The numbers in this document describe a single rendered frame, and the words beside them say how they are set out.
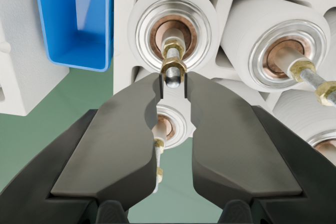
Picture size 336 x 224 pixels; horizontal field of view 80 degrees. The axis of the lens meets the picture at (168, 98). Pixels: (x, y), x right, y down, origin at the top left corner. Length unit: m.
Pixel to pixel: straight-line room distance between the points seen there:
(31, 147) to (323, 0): 0.80
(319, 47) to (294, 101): 0.13
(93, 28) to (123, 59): 0.20
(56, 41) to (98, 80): 0.16
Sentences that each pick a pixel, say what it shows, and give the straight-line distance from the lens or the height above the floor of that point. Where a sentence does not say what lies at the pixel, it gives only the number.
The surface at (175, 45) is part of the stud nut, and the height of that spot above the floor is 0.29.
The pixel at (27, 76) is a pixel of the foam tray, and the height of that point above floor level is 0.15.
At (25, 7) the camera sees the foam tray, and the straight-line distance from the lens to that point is 0.41.
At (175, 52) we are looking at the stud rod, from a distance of 0.16.
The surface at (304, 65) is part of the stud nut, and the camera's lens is 0.21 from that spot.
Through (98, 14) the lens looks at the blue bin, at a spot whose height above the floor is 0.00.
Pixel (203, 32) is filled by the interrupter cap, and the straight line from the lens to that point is 0.21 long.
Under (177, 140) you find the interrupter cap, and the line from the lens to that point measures 0.28.
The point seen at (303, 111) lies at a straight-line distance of 0.35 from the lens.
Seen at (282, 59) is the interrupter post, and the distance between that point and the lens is 0.23.
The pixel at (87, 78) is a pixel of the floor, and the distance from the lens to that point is 0.55.
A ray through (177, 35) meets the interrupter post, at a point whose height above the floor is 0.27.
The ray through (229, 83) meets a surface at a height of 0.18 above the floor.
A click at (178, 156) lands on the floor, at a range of 0.69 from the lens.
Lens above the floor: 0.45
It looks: 57 degrees down
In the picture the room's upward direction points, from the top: 178 degrees counter-clockwise
